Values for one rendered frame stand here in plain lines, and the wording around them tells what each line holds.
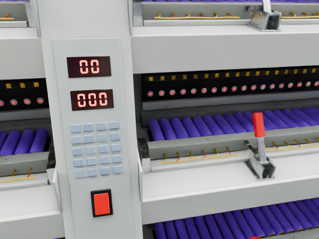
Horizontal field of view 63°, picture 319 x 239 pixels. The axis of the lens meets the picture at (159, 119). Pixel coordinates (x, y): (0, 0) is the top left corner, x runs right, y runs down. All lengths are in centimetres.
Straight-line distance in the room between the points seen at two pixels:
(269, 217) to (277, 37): 36
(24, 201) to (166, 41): 26
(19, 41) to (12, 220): 20
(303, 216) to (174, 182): 33
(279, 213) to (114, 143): 40
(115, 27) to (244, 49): 16
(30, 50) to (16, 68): 3
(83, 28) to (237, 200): 30
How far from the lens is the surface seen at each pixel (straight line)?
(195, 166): 40
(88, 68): 30
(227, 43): 34
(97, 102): 30
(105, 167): 32
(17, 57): 33
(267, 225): 58
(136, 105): 51
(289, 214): 62
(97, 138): 31
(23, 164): 41
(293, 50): 40
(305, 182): 44
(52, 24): 31
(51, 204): 36
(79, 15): 31
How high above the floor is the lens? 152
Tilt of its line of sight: 11 degrees down
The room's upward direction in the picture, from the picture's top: 3 degrees counter-clockwise
